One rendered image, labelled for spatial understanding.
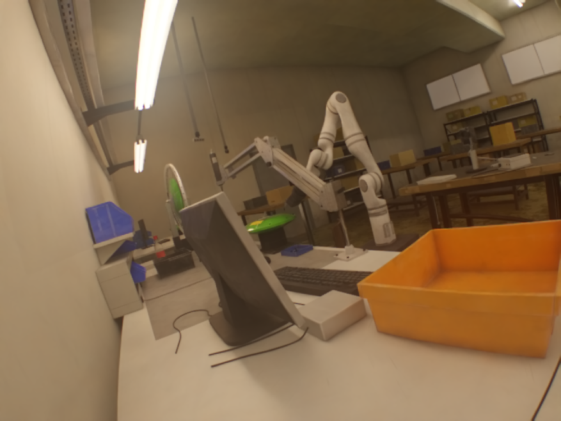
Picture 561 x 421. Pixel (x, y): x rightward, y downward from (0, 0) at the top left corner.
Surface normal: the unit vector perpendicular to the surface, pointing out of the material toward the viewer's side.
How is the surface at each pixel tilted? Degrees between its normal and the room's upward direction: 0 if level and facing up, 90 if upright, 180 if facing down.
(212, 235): 104
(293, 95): 90
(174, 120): 90
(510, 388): 0
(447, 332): 94
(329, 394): 0
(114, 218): 92
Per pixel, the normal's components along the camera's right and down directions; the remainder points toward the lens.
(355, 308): 0.46, -0.06
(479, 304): -0.78, 0.27
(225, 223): -0.52, 0.47
